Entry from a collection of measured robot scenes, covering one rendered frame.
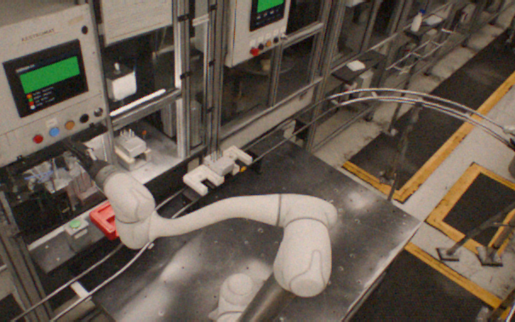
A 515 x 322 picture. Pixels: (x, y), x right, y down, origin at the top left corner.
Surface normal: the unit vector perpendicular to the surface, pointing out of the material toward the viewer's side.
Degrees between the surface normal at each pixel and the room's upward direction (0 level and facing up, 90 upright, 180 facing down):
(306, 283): 85
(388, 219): 0
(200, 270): 0
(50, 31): 90
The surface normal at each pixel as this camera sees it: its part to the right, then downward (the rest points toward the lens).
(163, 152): 0.10, -0.73
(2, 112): 0.74, 0.51
